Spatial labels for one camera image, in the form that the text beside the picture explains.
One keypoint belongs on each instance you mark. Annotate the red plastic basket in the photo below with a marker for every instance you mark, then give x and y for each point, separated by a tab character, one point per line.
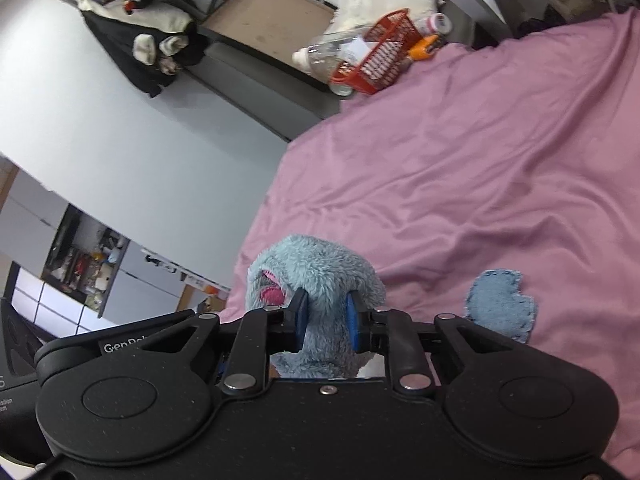
385	50

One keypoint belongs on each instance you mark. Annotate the white bottle with pink cap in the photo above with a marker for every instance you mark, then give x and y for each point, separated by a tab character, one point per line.
434	23

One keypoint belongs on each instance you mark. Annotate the pink bed sheet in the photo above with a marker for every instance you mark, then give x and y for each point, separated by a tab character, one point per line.
450	160

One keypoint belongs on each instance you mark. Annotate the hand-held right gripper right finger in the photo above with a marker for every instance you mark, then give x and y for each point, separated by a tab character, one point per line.
353	322

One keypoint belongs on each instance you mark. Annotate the orange bottle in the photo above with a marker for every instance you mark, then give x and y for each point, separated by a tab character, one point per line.
424	49

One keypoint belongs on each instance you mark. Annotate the white fluffy blanket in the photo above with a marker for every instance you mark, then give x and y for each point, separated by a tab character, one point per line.
380	2

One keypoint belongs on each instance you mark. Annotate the brown board with black frame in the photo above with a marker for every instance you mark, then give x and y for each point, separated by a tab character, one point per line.
270	20

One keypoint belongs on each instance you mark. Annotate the clear plastic bottle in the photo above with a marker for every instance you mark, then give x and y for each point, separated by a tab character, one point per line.
325	55

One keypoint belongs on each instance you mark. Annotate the black and white garment pile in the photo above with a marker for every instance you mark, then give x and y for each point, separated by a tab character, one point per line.
145	45

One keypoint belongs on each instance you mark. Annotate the blue furry plush toy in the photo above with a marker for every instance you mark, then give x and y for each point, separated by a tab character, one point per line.
320	270

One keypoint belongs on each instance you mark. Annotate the open cabinet shelf with clutter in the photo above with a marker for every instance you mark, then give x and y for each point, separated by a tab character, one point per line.
82	265

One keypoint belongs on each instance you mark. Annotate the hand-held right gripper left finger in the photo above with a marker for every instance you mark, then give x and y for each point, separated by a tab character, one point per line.
301	321

